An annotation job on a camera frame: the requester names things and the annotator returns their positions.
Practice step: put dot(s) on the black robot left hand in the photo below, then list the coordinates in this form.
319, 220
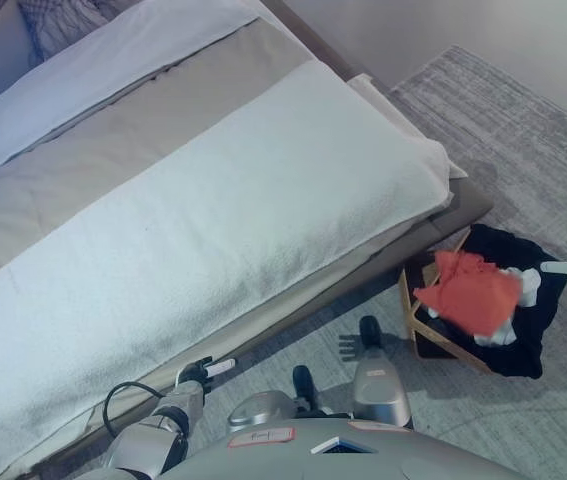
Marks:
194, 372

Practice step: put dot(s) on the orange cloth garment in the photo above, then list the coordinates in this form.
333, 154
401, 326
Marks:
473, 300

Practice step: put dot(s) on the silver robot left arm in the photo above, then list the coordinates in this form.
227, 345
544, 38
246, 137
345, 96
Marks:
148, 445

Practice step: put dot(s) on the white clothes pile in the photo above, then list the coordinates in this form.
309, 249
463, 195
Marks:
530, 287

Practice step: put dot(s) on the black fabric basket liner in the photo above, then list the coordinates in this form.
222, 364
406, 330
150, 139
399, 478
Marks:
538, 340

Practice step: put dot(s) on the bed with white cover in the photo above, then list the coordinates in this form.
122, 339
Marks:
188, 250

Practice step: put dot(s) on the wooden basket with white cloth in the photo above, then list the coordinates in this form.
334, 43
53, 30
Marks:
425, 345

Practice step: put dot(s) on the white folded bed sheet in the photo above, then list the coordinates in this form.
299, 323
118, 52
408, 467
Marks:
138, 50

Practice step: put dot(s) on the silver robot left leg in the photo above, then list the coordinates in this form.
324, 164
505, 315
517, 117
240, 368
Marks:
258, 410

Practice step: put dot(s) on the silver robot leg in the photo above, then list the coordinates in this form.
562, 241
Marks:
258, 410
380, 390

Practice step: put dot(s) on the grey striped rug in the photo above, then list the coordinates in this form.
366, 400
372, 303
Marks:
488, 150

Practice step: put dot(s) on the silver robot torso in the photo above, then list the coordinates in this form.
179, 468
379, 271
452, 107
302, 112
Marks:
343, 457

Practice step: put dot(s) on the silver robot right leg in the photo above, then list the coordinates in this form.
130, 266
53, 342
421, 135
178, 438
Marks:
380, 390

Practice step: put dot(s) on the grey patterned pillow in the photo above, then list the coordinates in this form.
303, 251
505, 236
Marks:
58, 27

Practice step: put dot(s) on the brown bed frame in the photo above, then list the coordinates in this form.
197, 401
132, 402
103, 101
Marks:
470, 205

